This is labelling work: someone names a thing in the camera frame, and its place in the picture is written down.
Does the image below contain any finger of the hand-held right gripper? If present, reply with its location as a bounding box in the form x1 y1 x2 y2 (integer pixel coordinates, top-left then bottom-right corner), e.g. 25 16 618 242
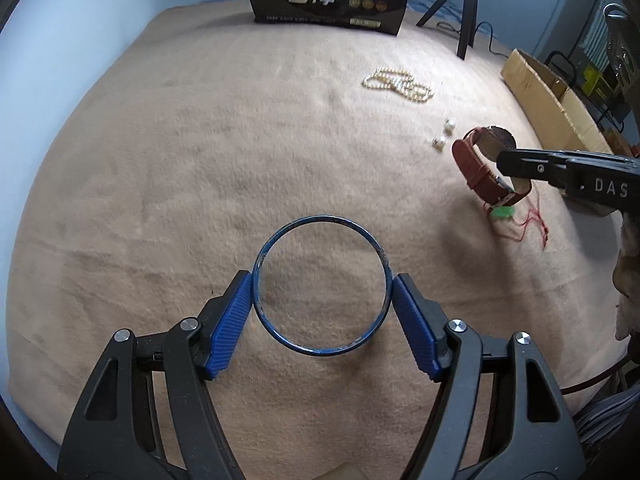
496 148 640 216

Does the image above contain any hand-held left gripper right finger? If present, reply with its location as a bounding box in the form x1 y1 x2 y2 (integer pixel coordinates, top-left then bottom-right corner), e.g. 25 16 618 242
391 273 587 480

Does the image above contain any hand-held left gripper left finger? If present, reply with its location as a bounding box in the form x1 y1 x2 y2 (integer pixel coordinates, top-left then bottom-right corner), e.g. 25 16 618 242
57 270 252 480

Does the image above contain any brown leather wristwatch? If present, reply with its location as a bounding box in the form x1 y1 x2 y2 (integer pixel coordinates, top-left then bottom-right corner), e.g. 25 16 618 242
451 126 532 208

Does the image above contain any blue bangle bracelet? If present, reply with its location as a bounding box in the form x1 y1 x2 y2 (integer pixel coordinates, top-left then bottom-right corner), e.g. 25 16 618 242
251 215 391 359

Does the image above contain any cardboard box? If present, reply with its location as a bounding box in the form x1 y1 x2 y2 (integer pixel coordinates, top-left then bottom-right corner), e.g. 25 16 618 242
500 48 621 217

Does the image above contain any black metal rack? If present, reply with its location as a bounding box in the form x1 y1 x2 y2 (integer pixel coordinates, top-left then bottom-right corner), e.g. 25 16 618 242
544 3 640 133

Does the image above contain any beige blanket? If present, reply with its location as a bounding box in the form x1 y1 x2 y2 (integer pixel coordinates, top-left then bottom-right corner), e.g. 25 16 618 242
6 6 630 480

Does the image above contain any black tripod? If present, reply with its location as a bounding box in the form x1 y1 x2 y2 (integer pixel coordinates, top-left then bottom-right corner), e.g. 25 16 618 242
416 0 482 60

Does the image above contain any green pendant on red cord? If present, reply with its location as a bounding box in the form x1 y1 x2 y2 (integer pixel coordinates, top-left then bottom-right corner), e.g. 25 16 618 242
484 191 551 249

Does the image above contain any black cable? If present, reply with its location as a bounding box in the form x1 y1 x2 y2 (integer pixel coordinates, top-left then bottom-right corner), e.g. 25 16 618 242
434 20 511 57

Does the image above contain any pearl necklace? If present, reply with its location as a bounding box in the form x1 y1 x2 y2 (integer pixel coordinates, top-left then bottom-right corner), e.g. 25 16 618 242
363 67 435 104

